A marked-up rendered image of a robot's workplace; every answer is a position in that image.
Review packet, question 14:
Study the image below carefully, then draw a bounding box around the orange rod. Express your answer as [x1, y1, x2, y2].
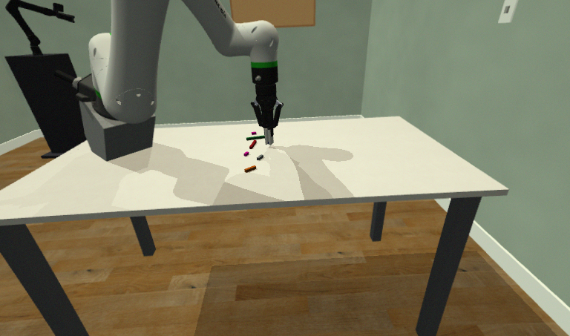
[244, 165, 256, 173]

